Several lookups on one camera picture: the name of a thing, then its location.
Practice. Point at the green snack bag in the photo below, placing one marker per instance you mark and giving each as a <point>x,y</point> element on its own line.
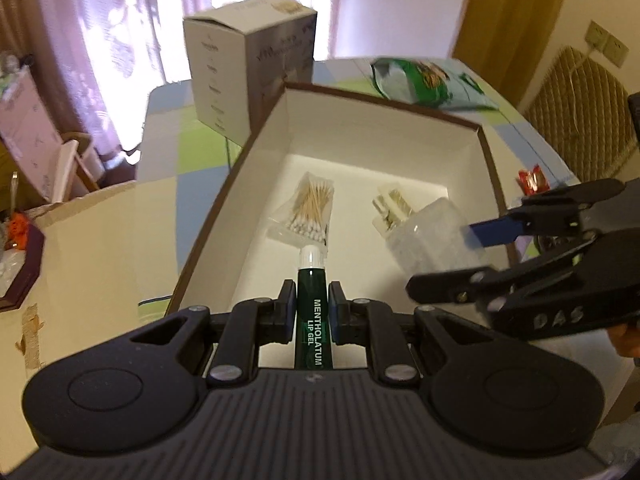
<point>430,80</point>

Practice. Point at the pack of cotton swabs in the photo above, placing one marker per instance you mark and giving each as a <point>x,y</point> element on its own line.
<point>310,205</point>

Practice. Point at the small white packet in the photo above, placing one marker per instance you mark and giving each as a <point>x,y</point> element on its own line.
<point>392,207</point>

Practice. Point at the orange toy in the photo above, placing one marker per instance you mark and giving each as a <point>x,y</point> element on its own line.
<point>17,230</point>

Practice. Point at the brown cardboard storage box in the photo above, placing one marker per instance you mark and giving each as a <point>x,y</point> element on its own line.
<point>350,160</point>

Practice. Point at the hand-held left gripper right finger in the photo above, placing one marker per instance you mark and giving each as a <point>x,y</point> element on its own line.
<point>336,312</point>

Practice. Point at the checked cloth desktop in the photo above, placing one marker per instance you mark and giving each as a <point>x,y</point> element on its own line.
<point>200,160</point>

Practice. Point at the wall socket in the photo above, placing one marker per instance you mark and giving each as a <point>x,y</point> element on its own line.
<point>606,42</point>

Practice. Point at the dark red hexagonal box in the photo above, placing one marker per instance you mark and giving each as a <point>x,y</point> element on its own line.
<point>20,270</point>

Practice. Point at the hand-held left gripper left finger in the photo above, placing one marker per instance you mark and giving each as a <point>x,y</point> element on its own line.
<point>287,307</point>

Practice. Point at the pink box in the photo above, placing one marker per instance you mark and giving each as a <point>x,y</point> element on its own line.
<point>25,125</point>

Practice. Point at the grey cardboard box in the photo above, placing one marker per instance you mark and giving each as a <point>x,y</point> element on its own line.
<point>220,60</point>

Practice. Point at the sheer purple curtain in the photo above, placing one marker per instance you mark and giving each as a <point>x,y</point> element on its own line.
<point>100,35</point>

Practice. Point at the clear plastic jar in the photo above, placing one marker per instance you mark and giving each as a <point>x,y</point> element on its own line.
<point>430,247</point>

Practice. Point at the person's right hand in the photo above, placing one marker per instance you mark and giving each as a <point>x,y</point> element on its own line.
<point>627,340</point>

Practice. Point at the cream cardboard panel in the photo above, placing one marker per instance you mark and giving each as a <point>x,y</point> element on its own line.
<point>110,260</point>

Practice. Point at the yellow curtain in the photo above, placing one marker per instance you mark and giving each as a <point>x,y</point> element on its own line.
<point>500,10</point>

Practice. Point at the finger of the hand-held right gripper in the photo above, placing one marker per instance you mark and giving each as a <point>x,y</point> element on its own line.
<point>492,231</point>
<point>450,287</point>

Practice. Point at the red candy packet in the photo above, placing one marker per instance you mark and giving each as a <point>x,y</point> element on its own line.
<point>534,180</point>

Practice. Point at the dark green lip gel tube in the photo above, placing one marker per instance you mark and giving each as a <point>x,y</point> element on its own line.
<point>312,320</point>

